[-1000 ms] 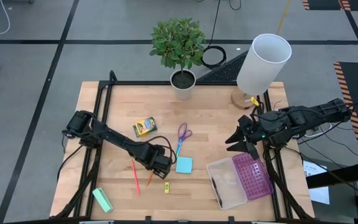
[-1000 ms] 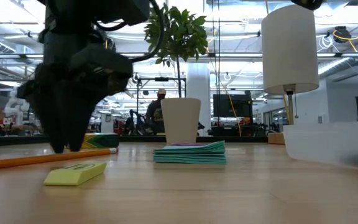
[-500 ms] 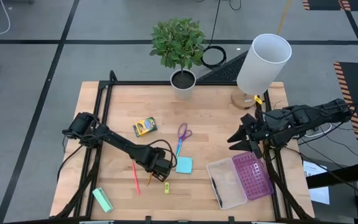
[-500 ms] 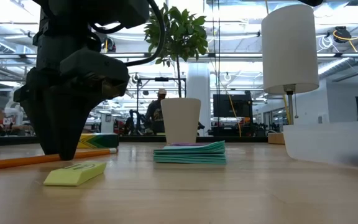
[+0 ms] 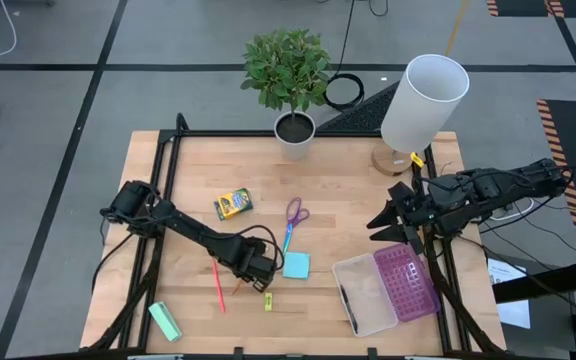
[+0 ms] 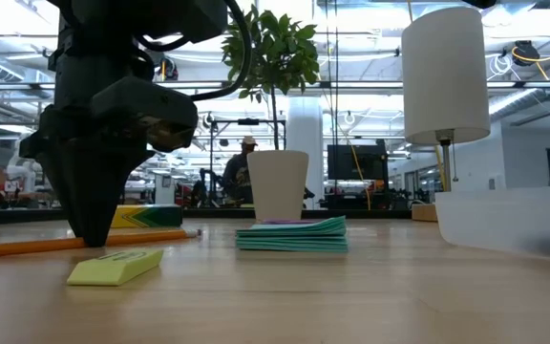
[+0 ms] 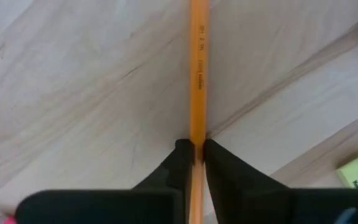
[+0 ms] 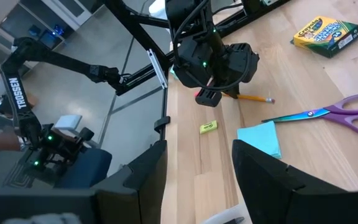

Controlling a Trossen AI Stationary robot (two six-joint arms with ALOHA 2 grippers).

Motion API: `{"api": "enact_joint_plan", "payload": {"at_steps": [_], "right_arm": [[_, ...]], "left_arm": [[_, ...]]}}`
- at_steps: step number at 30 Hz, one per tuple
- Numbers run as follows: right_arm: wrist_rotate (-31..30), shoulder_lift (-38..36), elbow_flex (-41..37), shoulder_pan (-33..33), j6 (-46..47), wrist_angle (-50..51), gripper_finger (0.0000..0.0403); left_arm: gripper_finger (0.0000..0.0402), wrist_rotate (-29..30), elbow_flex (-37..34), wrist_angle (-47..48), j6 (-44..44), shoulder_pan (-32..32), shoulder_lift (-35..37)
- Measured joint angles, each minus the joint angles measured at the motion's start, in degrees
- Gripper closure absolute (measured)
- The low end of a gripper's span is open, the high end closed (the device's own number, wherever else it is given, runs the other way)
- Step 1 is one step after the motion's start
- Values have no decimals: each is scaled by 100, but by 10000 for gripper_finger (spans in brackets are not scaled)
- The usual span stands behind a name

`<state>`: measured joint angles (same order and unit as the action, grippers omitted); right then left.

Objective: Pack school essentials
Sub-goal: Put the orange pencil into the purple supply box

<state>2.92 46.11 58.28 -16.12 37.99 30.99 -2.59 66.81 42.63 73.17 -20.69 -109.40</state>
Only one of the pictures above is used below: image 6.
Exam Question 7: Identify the white-shade lamp with wooden base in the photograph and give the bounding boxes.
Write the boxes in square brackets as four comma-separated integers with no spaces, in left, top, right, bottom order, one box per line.
[401,5,492,224]

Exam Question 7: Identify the yellow-green neon eraser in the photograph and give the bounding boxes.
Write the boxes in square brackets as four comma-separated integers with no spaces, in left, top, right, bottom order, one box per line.
[66,247,165,288]

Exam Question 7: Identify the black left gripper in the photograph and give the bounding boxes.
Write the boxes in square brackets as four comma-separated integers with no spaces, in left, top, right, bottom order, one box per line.
[19,47,157,247]

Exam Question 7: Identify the person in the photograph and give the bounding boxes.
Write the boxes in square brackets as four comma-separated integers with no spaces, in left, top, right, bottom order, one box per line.
[222,136,260,204]

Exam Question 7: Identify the clear pencil case purple lid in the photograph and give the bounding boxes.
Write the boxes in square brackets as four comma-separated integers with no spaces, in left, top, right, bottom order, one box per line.
[434,185,550,263]

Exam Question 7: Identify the yellow green crayon box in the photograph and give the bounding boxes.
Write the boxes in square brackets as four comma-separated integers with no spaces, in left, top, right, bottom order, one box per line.
[111,204,184,229]

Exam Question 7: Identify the teal sticky note pad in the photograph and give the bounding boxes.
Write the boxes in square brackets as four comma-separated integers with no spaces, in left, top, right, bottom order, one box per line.
[235,215,349,254]

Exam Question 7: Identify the small green leafy tree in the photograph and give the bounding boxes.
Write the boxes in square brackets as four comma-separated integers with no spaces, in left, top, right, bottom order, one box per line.
[221,4,322,152]

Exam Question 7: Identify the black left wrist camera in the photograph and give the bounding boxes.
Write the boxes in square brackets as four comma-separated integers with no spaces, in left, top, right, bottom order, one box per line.
[91,75,200,154]

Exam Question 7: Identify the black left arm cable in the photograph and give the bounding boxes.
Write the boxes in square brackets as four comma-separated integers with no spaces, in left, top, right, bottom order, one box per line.
[134,0,252,102]

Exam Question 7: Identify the yellow hose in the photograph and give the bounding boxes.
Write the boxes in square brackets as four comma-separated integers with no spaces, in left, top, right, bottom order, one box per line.
[320,85,372,211]

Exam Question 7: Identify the black monitor screen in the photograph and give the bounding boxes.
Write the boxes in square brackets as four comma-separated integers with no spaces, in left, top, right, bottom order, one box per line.
[327,142,390,182]

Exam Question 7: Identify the orange pencil with eraser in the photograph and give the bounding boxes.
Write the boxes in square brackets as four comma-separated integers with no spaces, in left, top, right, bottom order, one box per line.
[0,227,203,261]

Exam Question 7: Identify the white plant pot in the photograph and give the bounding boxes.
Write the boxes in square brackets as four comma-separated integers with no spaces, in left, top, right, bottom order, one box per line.
[246,149,310,222]

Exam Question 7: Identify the yellow hanging cable with reel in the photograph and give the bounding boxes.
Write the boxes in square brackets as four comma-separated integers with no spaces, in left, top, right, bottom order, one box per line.
[511,35,550,106]

